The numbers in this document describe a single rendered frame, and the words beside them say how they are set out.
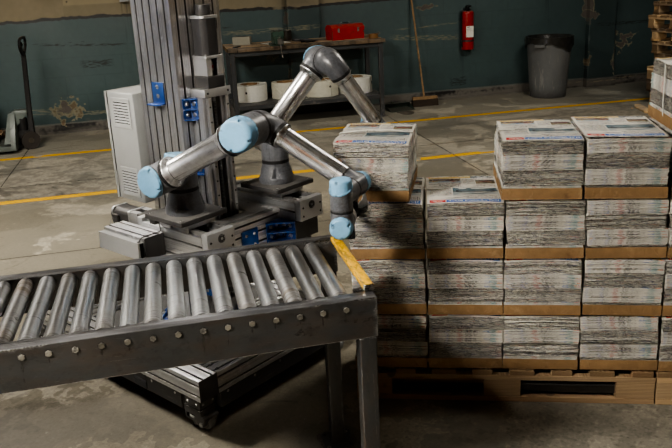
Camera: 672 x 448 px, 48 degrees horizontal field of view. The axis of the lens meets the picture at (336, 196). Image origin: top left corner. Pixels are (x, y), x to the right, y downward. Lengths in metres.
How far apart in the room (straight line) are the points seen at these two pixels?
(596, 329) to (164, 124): 1.87
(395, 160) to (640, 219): 0.91
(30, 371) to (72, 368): 0.10
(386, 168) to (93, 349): 1.27
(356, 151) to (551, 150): 0.70
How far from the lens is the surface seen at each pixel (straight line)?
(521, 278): 2.93
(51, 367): 2.11
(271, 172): 3.18
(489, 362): 3.08
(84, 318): 2.19
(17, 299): 2.40
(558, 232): 2.89
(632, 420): 3.15
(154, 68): 3.12
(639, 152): 2.86
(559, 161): 2.82
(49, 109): 9.39
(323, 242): 2.55
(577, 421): 3.10
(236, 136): 2.48
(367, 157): 2.78
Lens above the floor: 1.67
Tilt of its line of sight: 17 degrees down
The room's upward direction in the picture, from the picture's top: 3 degrees counter-clockwise
